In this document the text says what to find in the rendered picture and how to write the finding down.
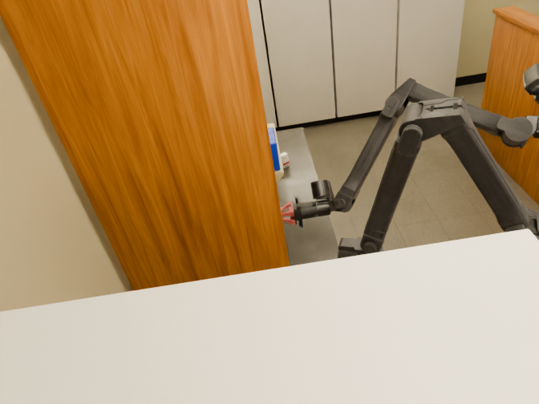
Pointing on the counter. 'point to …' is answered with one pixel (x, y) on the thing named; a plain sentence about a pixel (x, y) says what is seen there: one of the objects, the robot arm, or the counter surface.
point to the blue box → (273, 149)
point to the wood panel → (160, 129)
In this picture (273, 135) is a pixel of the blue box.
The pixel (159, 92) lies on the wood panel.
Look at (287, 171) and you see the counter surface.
